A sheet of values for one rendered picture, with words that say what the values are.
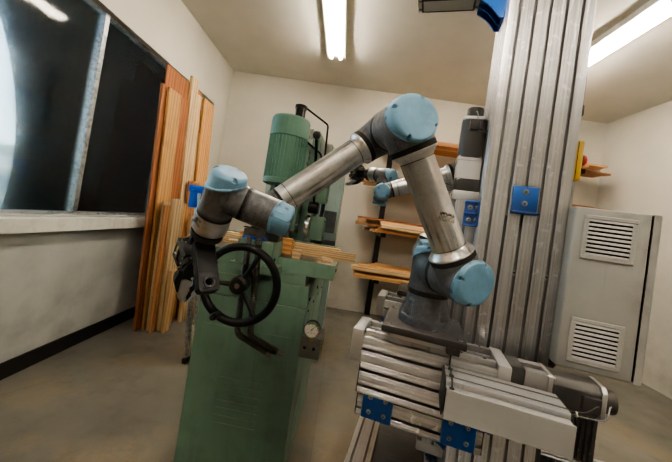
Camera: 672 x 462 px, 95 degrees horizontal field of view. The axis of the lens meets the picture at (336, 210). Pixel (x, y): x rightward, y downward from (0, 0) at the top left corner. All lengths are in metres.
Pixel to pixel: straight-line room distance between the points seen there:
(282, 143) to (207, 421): 1.17
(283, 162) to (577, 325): 1.16
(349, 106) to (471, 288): 3.39
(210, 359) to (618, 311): 1.39
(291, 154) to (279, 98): 2.77
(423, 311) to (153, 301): 2.25
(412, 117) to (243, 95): 3.61
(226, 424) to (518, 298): 1.19
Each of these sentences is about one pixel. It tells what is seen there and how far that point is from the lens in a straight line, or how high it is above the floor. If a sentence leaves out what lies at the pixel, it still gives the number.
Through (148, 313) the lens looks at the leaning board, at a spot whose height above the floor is 0.13.
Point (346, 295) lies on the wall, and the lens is 3.87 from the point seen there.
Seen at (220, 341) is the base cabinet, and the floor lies 0.53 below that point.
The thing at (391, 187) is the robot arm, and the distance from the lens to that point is 1.44.
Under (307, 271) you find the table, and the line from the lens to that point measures 1.25.
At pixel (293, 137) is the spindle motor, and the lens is 1.38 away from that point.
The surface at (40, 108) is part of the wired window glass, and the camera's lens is 2.36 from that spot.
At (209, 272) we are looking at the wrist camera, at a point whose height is 0.93.
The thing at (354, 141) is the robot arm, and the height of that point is 1.30.
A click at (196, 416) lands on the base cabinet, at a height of 0.22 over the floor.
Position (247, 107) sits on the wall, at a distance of 4.17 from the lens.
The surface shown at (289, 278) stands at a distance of 1.27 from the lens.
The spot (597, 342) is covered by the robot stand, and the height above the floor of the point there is 0.85.
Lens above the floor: 1.09
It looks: 1 degrees up
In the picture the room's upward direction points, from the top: 9 degrees clockwise
